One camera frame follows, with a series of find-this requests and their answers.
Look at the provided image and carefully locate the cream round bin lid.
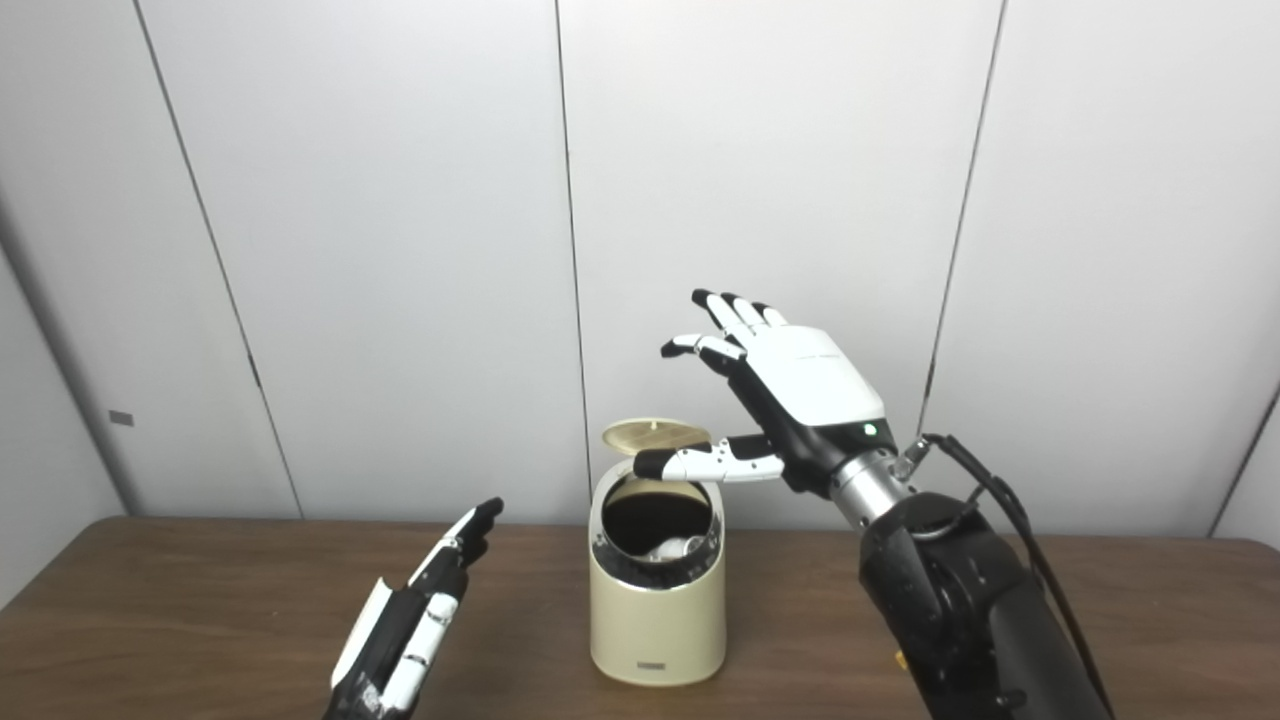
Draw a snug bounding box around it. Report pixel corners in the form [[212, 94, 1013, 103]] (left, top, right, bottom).
[[601, 419, 712, 458]]

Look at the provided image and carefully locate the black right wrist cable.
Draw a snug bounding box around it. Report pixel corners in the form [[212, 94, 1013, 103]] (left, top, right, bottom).
[[895, 433, 1117, 717]]

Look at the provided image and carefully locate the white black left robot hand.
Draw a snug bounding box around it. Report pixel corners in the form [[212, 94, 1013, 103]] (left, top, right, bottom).
[[325, 497, 505, 720]]

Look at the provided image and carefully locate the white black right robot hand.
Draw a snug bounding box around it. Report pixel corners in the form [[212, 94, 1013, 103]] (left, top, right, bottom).
[[633, 289, 893, 498]]

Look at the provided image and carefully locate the cream-colored bin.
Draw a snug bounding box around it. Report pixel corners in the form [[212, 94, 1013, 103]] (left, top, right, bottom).
[[588, 470, 727, 688]]

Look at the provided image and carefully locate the small white plastic bottle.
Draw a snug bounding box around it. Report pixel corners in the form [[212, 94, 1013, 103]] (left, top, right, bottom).
[[640, 535, 706, 563]]

